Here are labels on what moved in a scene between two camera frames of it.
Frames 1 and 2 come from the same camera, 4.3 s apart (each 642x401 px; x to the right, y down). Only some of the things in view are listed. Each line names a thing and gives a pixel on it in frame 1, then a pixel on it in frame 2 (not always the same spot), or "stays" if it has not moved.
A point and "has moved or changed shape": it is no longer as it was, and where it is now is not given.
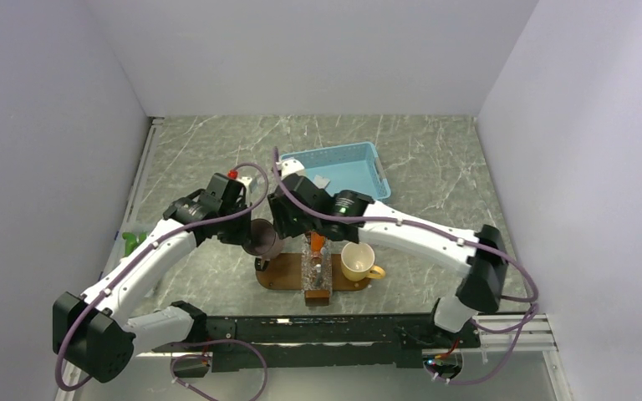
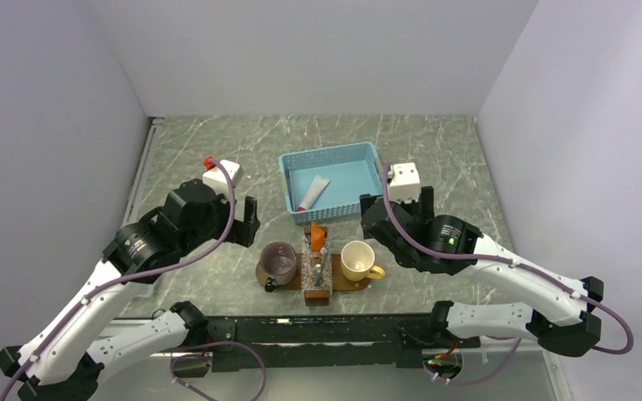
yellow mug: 358,262 stays
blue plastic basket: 354,167 stays
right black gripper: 283,227 → 423,208
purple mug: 264,243 has moved or changed shape
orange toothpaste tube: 317,241 stays
